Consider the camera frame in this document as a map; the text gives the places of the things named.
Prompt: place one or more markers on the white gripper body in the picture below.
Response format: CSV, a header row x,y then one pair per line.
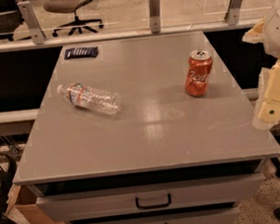
x,y
279,37

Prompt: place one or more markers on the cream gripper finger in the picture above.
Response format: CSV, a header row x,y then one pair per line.
x,y
267,107
256,33

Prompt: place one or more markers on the clear plastic water bottle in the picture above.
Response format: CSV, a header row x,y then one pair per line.
x,y
90,98

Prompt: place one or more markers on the orange soda can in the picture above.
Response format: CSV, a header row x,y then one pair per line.
x,y
200,64

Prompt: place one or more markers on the upper grey drawer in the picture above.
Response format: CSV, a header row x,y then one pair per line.
x,y
131,200

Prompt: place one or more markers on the grey drawer cabinet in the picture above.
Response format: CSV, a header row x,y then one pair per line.
x,y
160,135

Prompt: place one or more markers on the black office chair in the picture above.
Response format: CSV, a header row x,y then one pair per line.
x,y
71,7

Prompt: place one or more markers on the cardboard box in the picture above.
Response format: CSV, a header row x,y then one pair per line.
x,y
23,200

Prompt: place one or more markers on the right metal bracket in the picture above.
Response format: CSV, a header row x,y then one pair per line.
x,y
233,13

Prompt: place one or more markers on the metal bracket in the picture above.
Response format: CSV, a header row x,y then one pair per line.
x,y
28,14
155,16
233,13

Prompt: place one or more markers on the middle metal bracket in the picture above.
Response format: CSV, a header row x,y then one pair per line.
x,y
155,16

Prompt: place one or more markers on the black upper drawer handle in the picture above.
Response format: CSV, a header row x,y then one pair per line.
x,y
153,203

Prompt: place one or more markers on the left metal bracket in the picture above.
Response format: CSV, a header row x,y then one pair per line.
x,y
28,14

